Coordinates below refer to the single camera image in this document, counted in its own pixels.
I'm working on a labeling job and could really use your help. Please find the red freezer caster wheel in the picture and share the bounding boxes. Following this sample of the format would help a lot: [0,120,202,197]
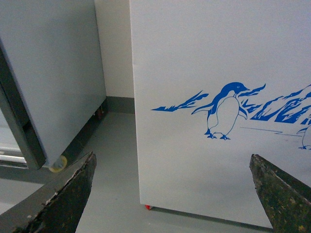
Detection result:
[145,205,153,210]

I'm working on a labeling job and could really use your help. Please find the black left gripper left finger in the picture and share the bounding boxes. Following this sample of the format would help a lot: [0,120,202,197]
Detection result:
[0,152,97,233]

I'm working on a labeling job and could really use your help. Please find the grey upright display fridge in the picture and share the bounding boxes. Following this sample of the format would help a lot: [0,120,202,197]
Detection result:
[0,0,106,166]

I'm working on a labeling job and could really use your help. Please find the yellow fridge caster wheel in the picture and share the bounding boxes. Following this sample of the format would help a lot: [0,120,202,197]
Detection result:
[49,155,68,173]

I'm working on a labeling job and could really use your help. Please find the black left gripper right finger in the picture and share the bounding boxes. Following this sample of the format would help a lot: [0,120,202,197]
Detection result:
[249,154,311,233]

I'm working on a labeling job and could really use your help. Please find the white blue chest freezer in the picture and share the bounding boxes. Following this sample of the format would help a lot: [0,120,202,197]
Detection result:
[129,0,311,228]

